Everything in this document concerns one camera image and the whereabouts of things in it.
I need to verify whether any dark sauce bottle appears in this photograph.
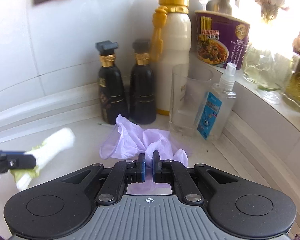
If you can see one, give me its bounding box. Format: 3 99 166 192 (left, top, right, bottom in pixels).
95 41 129 125
129 39 157 125

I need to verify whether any purple instant noodle cup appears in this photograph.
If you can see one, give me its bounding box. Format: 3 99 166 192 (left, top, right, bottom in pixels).
195 10 251 70

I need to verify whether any purple disposable glove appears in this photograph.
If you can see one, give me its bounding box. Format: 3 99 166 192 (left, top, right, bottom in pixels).
99 113 189 195

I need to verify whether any white bottle with yellow cap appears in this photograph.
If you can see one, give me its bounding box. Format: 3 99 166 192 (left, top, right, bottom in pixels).
150 0 192 115

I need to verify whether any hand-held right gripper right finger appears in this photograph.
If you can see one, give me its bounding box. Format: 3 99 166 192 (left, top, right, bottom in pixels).
152 150 240 203

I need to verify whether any napa cabbage stalk piece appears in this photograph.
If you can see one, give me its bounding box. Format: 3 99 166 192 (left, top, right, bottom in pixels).
9 127 76 192

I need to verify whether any clear drinking glass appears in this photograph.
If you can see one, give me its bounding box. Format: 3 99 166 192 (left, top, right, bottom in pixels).
169 64 214 137

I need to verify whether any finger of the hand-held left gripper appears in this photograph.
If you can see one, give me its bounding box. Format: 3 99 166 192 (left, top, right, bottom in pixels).
0 148 37 180

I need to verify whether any sprouting garlic in jar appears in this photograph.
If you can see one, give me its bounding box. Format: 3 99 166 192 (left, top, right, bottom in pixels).
281 17 300 113

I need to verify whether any clear spray bottle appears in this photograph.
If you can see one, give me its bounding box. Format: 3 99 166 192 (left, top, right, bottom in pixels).
196 62 237 141

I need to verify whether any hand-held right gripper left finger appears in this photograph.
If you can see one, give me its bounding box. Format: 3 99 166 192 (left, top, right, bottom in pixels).
61 152 147 203

